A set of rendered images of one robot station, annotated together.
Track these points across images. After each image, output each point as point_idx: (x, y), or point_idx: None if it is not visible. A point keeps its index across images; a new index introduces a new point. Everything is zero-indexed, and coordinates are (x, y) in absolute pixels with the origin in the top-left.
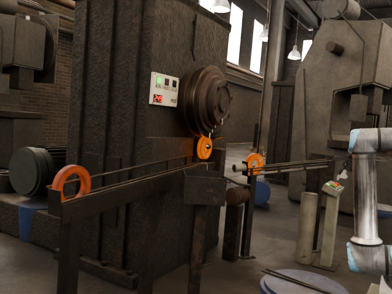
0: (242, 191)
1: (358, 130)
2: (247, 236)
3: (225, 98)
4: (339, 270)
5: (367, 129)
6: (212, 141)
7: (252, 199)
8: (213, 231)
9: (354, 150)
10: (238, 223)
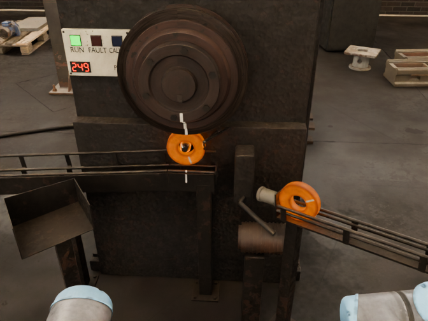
0: (256, 236)
1: (58, 299)
2: (279, 304)
3: (179, 78)
4: None
5: (59, 311)
6: (244, 133)
7: (288, 257)
8: (270, 262)
9: None
10: (249, 278)
